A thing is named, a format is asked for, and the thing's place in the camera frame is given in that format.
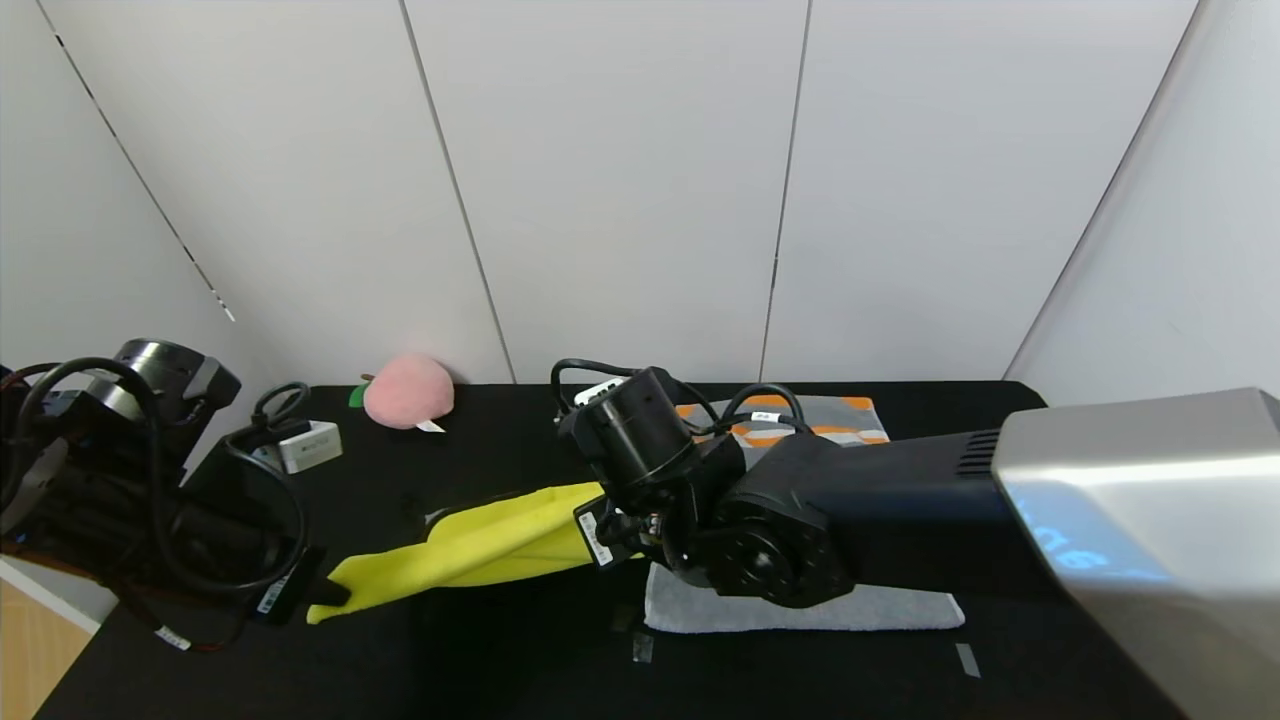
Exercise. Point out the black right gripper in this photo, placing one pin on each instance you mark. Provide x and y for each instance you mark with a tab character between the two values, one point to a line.
596	537

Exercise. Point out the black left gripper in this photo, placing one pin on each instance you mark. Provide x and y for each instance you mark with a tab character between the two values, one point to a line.
276	594

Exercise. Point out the yellow microfibre towel black trim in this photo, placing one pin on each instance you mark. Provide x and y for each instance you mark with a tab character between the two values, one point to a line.
480	545

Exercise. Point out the grey towel with orange stripes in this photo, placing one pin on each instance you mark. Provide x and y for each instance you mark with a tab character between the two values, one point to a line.
800	610

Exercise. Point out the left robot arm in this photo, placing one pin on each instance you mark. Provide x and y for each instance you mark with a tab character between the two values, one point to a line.
90	500

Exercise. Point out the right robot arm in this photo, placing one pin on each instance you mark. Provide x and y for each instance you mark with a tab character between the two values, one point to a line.
880	510

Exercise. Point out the pink peach plush toy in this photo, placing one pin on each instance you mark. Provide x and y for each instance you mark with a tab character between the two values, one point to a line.
410	392

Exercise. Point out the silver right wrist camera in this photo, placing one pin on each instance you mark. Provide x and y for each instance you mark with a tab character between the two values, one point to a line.
595	392

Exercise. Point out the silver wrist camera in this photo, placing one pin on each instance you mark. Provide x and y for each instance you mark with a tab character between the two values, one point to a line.
595	392
315	447

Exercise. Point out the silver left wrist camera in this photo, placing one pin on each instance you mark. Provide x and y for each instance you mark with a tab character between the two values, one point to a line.
315	447

